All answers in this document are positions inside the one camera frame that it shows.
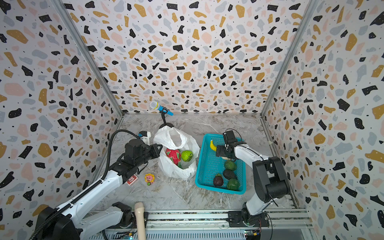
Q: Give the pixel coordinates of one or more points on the teal plastic basket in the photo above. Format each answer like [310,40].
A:
[210,165]

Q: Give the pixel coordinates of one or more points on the dark avocado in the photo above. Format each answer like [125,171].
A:
[229,174]

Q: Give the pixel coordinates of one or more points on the green round fruit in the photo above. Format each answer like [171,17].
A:
[233,184]

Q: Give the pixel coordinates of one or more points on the white plastic bag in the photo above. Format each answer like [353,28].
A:
[175,139]

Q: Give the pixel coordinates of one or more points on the beige wooden handle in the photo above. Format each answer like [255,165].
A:
[140,220]

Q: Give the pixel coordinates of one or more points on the green avocado top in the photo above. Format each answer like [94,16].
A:
[230,165]

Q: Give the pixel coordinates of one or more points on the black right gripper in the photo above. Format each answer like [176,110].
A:
[223,151]

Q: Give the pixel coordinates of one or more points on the blue toy microphone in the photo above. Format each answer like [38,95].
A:
[156,106]

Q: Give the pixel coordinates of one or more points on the yellow banana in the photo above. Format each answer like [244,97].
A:
[212,146]

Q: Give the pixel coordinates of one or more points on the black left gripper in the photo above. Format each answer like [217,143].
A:
[155,152]

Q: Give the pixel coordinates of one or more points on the black microphone stand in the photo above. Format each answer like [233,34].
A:
[165,124]

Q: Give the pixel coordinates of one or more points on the yellow flower toy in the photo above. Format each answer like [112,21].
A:
[149,179]

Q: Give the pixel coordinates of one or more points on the red card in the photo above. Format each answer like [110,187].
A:
[132,180]

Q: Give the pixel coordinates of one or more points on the dark brown passion fruit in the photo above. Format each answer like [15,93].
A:
[218,181]

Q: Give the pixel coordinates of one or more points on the aluminium rail base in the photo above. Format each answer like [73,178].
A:
[272,224]

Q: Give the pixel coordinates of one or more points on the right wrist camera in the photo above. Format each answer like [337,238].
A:
[229,138]

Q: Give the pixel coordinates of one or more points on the pink dragon fruit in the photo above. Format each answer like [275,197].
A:
[174,156]

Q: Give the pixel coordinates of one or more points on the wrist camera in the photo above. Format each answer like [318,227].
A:
[229,138]
[145,137]

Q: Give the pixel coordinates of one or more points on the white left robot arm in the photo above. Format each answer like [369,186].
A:
[69,221]

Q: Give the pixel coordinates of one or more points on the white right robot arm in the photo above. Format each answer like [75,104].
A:
[270,179]

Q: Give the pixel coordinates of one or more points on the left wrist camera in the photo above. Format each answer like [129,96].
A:
[145,137]

